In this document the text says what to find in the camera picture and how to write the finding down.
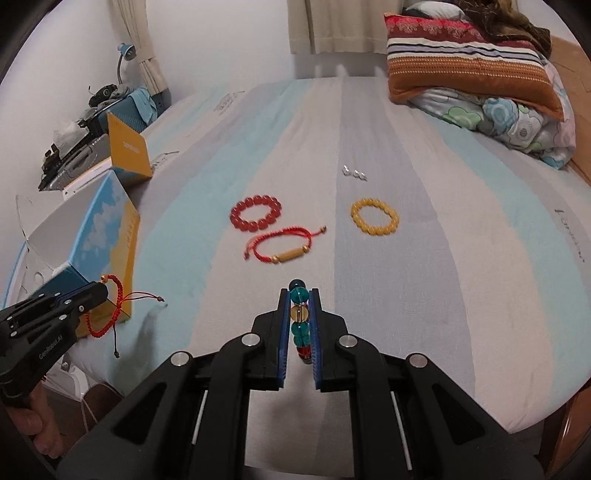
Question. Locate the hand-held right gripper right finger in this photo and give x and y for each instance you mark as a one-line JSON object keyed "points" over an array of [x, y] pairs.
{"points": [[316, 339]]}

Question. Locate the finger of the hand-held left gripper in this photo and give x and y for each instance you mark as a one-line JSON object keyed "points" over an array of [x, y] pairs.
{"points": [[32, 304], [83, 300]]}

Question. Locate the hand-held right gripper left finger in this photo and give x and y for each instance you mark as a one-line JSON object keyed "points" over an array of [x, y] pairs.
{"points": [[282, 339]]}

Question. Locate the sky-print yellow cardboard box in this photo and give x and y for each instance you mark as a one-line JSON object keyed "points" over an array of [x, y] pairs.
{"points": [[99, 226]]}

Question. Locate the person's left hand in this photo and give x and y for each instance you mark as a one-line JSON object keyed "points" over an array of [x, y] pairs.
{"points": [[33, 427]]}

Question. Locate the striped bed sheet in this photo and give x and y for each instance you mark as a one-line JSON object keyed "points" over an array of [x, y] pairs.
{"points": [[434, 295]]}

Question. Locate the silver suitcase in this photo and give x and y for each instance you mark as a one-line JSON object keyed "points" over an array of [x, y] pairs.
{"points": [[76, 161]]}

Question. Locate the teal cloth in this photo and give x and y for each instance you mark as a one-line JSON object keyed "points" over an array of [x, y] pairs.
{"points": [[144, 104]]}

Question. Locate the blue desk lamp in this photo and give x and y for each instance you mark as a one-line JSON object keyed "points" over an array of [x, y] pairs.
{"points": [[125, 51]]}

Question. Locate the cream curtain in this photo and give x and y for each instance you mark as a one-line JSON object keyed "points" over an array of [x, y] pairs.
{"points": [[341, 25], [143, 41]]}

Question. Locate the floral quilt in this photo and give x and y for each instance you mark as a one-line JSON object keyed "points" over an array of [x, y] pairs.
{"points": [[517, 124]]}

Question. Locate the striped orange pillow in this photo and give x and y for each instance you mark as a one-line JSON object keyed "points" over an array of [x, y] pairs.
{"points": [[461, 64]]}

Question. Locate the wooden headboard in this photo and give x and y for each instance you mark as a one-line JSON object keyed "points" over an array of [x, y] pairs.
{"points": [[577, 83]]}

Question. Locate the brown blanket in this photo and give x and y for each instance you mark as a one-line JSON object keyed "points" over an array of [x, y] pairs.
{"points": [[508, 23]]}

